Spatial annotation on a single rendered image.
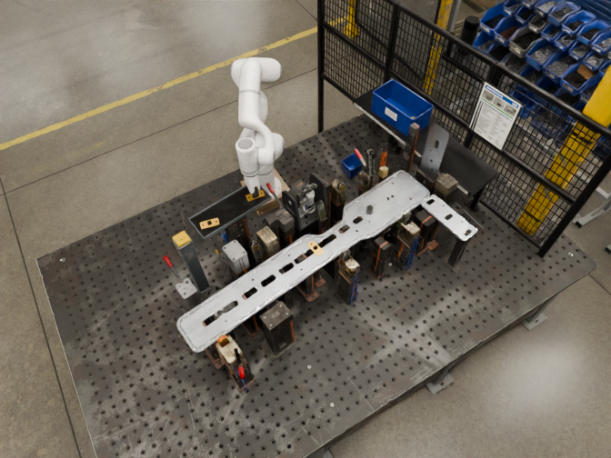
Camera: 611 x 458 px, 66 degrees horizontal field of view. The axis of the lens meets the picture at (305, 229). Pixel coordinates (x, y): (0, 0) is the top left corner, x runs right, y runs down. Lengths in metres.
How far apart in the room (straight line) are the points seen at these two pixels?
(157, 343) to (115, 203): 1.76
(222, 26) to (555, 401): 4.49
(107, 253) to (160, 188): 1.24
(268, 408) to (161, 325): 0.68
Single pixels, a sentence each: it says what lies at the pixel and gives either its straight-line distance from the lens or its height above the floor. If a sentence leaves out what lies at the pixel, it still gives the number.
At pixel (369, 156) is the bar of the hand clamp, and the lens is 2.33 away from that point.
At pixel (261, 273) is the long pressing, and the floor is 1.00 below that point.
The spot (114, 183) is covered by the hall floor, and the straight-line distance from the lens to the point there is 4.11.
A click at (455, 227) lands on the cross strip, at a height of 1.00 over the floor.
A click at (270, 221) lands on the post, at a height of 1.10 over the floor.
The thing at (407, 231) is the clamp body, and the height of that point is 1.04.
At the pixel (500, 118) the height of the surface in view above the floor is 1.32.
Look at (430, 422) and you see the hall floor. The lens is 3.02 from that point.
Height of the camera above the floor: 2.89
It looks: 56 degrees down
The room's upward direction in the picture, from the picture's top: 3 degrees counter-clockwise
